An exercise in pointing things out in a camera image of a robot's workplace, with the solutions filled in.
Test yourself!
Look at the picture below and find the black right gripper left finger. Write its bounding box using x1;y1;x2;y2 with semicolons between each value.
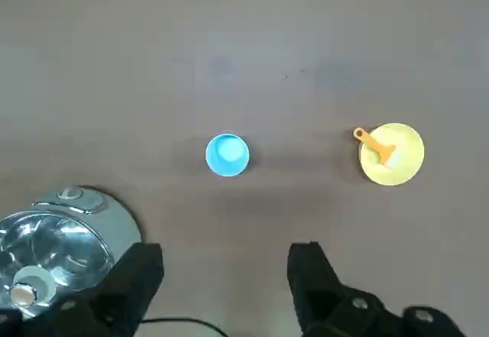
0;241;165;337

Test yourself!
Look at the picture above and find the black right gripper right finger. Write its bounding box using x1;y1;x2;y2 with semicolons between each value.
287;241;469;337

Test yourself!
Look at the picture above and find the blue plastic cup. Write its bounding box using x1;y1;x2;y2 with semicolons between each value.
205;133;251;178

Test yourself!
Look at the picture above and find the steel electric pot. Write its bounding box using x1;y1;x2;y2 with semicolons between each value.
0;186;144;321

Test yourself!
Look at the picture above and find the shiny pot lid with knob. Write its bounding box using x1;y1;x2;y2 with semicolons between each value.
0;209;115;321

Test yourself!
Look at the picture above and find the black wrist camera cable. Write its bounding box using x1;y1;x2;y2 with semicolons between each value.
141;316;226;337

